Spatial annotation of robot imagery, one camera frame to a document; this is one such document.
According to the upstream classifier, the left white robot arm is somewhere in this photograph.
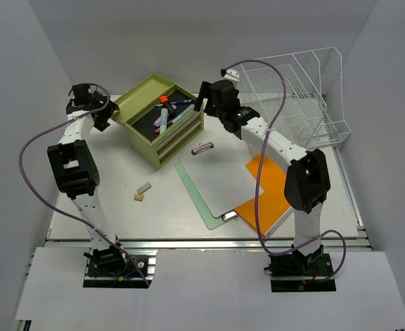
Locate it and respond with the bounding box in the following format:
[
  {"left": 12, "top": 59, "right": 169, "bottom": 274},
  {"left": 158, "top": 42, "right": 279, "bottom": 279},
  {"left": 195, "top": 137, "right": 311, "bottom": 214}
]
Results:
[{"left": 47, "top": 83, "right": 118, "bottom": 251}]

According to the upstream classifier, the green metal tool chest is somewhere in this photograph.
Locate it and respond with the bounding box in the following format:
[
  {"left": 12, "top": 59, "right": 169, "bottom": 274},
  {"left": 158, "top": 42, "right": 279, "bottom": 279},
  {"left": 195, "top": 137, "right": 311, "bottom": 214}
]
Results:
[{"left": 112, "top": 74, "right": 204, "bottom": 169}]

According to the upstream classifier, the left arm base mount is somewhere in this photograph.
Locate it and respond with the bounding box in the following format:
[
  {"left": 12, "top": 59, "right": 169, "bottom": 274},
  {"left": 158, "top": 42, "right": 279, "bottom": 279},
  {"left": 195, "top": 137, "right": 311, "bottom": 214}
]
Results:
[{"left": 83, "top": 246, "right": 152, "bottom": 289}]

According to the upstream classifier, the white wire file rack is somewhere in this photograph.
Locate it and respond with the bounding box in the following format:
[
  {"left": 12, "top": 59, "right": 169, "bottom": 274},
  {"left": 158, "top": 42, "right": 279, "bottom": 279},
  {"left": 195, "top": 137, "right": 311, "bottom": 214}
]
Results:
[{"left": 234, "top": 47, "right": 351, "bottom": 150}]

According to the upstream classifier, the blue gel pen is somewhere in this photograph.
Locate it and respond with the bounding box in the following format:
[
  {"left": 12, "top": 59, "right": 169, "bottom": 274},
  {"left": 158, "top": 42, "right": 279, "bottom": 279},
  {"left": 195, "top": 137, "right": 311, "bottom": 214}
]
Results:
[{"left": 170, "top": 99, "right": 194, "bottom": 105}]

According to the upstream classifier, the light blue highlighter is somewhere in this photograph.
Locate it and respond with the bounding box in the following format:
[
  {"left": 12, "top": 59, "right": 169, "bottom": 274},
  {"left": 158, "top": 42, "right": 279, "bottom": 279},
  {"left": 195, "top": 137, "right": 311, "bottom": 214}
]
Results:
[{"left": 170, "top": 104, "right": 195, "bottom": 124}]

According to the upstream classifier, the red gel pen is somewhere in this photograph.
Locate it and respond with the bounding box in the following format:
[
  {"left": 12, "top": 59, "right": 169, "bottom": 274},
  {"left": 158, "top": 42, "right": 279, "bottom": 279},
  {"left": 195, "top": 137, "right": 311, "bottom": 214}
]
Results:
[{"left": 155, "top": 120, "right": 173, "bottom": 134}]

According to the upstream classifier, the grey eraser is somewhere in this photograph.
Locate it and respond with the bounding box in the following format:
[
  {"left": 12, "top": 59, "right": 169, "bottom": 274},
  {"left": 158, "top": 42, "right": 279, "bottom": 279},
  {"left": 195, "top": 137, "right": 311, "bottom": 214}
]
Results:
[{"left": 137, "top": 182, "right": 152, "bottom": 194}]

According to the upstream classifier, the orange notebook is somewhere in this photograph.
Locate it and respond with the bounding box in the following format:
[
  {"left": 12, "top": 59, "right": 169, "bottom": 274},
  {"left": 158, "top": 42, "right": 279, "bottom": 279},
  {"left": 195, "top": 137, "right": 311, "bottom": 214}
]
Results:
[{"left": 234, "top": 152, "right": 293, "bottom": 239}]

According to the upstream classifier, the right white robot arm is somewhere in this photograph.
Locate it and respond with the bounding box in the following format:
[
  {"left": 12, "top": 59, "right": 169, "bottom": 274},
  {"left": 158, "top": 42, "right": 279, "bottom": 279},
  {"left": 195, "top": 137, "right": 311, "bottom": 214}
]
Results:
[{"left": 195, "top": 80, "right": 330, "bottom": 275}]

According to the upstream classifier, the pink purple highlighter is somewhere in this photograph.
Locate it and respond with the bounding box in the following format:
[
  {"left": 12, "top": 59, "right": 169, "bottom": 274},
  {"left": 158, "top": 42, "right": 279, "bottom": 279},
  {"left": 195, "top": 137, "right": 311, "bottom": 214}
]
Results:
[{"left": 153, "top": 117, "right": 161, "bottom": 128}]

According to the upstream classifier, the yellow eraser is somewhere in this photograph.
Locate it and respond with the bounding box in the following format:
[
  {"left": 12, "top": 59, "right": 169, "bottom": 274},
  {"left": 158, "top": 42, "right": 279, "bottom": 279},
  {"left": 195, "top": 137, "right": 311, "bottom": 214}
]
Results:
[{"left": 134, "top": 193, "right": 144, "bottom": 201}]

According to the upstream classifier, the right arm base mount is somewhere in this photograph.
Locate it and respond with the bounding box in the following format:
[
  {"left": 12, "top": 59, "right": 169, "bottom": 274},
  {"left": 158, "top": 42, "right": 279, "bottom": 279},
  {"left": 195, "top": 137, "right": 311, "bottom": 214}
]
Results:
[{"left": 264, "top": 253, "right": 337, "bottom": 293}]

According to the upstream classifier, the green clipboard with paper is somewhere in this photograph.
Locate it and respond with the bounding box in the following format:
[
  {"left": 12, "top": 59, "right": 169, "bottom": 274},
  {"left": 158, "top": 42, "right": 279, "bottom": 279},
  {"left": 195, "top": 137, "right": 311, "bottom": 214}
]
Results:
[{"left": 175, "top": 139, "right": 256, "bottom": 230}]

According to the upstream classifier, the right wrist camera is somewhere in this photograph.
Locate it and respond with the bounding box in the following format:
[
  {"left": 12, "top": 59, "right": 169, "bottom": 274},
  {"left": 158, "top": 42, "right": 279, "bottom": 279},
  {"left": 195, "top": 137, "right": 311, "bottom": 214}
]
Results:
[{"left": 221, "top": 68, "right": 240, "bottom": 83}]

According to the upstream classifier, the black orange highlighter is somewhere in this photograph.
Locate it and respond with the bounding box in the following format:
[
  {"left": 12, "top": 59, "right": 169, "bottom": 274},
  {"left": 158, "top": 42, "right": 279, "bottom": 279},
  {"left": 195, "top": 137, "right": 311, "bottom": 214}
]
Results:
[{"left": 159, "top": 95, "right": 175, "bottom": 114}]

